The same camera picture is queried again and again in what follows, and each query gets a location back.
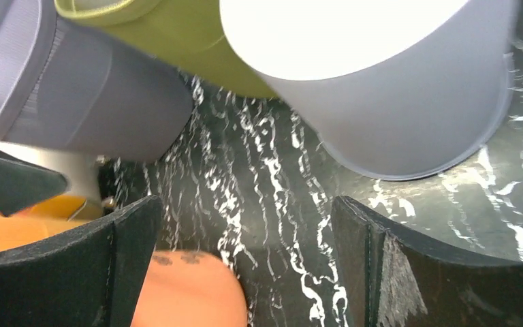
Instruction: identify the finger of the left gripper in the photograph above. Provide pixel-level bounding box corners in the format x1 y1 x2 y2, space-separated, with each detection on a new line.
0 151 69 217

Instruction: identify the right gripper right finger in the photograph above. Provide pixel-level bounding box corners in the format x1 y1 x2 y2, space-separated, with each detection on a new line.
331 196 523 326

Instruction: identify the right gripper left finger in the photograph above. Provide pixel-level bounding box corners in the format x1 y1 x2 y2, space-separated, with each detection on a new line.
0 196 162 326

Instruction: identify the light grey round bucket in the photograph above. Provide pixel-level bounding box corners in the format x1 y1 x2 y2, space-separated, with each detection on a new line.
219 1 520 181

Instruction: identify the orange round plastic bucket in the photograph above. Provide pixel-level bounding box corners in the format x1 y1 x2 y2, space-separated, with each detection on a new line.
131 250 248 327

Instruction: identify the yellow mesh basket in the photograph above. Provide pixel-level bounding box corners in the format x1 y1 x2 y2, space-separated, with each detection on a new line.
0 195 104 252

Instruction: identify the grey mesh basket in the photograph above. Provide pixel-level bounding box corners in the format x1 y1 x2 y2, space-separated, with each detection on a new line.
0 0 193 161

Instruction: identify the olive green mesh basket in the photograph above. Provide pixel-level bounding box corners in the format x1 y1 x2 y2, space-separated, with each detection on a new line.
54 0 276 98

